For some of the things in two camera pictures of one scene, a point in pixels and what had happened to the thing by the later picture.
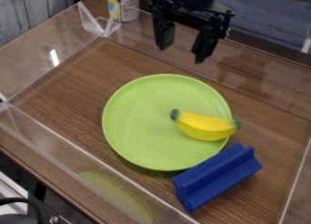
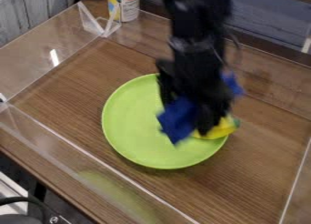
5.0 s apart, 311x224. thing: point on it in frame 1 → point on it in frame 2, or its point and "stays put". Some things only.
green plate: (142, 132) stays put
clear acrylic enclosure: (60, 71) stays put
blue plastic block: (214, 175) → (178, 117)
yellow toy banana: (205, 127) stays put
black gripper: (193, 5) → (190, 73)
